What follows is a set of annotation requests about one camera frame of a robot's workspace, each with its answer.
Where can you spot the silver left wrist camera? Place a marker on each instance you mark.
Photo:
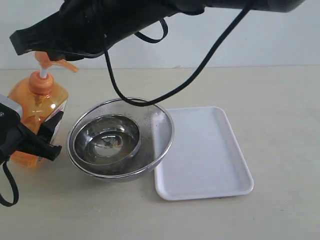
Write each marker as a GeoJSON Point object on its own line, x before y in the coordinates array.
{"type": "Point", "coordinates": [12, 105]}

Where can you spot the orange pump soap bottle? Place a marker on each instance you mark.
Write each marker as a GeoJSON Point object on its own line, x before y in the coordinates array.
{"type": "Point", "coordinates": [39, 95]}

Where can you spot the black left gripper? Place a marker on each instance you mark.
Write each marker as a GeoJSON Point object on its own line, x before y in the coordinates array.
{"type": "Point", "coordinates": [15, 136]}

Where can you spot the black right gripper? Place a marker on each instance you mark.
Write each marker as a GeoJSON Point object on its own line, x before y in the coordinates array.
{"type": "Point", "coordinates": [85, 29]}

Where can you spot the white foam tray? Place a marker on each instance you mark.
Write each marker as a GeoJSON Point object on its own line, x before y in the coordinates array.
{"type": "Point", "coordinates": [204, 160]}

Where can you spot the small stainless steel bowl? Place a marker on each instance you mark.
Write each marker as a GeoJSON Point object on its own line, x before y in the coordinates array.
{"type": "Point", "coordinates": [108, 140]}

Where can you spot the steel mesh colander bowl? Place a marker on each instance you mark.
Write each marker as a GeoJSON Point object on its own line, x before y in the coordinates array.
{"type": "Point", "coordinates": [157, 134]}

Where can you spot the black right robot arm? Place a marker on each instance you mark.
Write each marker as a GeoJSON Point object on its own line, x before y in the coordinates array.
{"type": "Point", "coordinates": [244, 6]}

